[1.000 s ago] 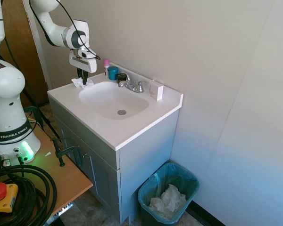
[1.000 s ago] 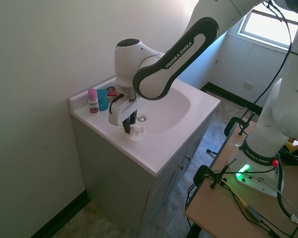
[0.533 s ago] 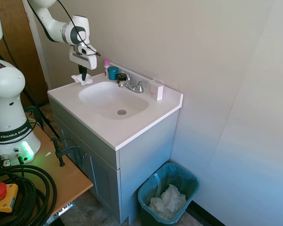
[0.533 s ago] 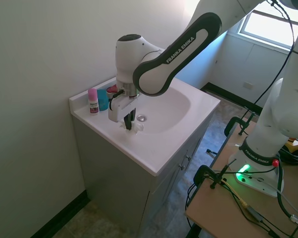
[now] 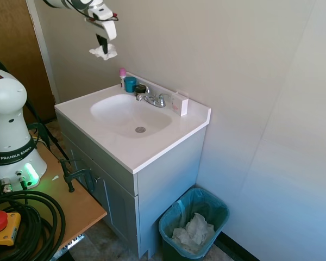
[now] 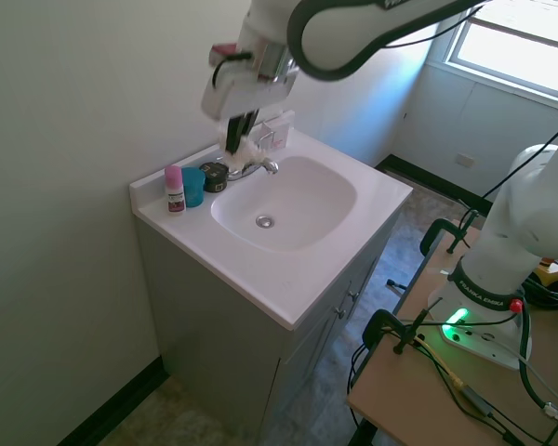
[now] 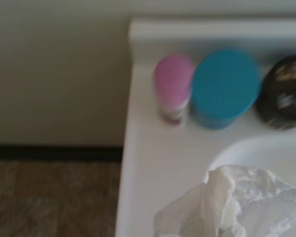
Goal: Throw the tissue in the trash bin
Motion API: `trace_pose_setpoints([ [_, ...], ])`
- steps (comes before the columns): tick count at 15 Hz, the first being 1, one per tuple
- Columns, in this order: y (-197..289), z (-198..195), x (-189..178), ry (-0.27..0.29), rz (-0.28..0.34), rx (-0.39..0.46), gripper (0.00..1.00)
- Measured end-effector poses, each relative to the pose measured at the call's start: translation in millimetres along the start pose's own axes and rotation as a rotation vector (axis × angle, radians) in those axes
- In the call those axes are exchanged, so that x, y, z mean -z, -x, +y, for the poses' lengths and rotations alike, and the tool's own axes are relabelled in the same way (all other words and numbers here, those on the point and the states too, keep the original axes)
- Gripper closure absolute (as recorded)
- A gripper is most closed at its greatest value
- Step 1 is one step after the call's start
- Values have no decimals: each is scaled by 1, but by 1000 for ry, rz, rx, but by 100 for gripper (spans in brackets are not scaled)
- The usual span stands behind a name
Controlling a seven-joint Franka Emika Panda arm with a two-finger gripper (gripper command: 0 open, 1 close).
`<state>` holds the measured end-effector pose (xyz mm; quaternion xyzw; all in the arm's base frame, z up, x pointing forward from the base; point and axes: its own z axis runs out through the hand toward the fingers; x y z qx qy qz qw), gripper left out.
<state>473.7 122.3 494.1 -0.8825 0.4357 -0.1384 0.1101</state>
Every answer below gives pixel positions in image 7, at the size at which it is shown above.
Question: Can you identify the white tissue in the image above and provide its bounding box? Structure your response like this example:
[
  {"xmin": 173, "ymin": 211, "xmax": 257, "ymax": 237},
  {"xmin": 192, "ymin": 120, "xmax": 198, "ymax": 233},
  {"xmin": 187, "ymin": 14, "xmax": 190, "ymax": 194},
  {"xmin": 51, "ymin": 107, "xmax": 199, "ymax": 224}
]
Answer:
[{"xmin": 153, "ymin": 164, "xmax": 296, "ymax": 237}]

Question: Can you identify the white vanity sink top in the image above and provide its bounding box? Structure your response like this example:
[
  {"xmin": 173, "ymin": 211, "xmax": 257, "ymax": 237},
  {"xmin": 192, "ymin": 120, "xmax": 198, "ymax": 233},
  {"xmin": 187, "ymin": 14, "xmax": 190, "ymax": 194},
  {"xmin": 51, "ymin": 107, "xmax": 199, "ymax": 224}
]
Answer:
[{"xmin": 114, "ymin": 17, "xmax": 296, "ymax": 237}]

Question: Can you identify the pink capped white bottle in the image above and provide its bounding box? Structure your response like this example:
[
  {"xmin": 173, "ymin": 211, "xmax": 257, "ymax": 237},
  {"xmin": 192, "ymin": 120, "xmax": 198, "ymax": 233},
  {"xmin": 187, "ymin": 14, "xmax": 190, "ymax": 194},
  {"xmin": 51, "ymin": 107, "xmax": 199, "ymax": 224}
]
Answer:
[{"xmin": 153, "ymin": 53, "xmax": 195, "ymax": 125}]

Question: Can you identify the teal plastic jar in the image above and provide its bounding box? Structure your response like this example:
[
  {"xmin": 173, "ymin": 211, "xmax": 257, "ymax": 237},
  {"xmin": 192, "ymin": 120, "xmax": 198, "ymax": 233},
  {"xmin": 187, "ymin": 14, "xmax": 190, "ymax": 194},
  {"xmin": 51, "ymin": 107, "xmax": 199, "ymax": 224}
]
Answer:
[{"xmin": 189, "ymin": 48, "xmax": 261, "ymax": 130}]

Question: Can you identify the black baseboard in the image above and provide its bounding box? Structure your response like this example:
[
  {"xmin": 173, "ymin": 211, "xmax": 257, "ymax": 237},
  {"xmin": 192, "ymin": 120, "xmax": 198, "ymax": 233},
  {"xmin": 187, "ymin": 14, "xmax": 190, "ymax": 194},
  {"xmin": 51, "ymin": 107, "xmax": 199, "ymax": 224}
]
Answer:
[{"xmin": 0, "ymin": 145, "xmax": 124, "ymax": 160}]

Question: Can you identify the black round jar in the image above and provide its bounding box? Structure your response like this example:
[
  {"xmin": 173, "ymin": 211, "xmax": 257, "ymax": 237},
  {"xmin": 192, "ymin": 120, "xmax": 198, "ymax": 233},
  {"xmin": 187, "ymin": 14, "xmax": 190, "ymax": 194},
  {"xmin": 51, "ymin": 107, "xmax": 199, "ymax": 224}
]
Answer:
[{"xmin": 255, "ymin": 54, "xmax": 296, "ymax": 131}]

